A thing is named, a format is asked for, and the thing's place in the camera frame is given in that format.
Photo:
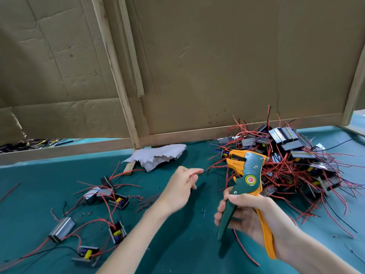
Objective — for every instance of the person's right hand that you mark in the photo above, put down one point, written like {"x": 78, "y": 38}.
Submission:
{"x": 259, "y": 217}

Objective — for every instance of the person's left hand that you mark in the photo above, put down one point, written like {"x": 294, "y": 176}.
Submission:
{"x": 177, "y": 191}

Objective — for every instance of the smooth brown cardboard panel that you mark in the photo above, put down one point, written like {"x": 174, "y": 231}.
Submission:
{"x": 245, "y": 54}

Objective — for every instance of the flat grey board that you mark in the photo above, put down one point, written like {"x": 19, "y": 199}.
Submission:
{"x": 357, "y": 123}

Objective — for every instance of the wide wooden post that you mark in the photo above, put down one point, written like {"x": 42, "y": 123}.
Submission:
{"x": 116, "y": 65}

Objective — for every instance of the person's left forearm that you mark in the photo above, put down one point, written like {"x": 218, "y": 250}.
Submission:
{"x": 131, "y": 245}

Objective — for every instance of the person's right forearm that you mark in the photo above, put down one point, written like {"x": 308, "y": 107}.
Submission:
{"x": 322, "y": 256}

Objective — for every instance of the wooden corner post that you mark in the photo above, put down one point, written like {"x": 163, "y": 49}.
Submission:
{"x": 353, "y": 91}

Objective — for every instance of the thin wooden strip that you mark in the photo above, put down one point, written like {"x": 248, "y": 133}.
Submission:
{"x": 131, "y": 45}

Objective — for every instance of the creased brown cardboard panel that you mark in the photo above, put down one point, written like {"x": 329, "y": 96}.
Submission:
{"x": 51, "y": 54}

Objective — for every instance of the long wooden bottom rail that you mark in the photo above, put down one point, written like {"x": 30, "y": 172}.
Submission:
{"x": 245, "y": 129}

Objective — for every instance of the grey plastic bag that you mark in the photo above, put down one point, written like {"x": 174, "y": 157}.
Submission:
{"x": 157, "y": 155}

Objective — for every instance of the short wooden bottom rail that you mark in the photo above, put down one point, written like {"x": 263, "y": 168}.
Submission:
{"x": 57, "y": 152}

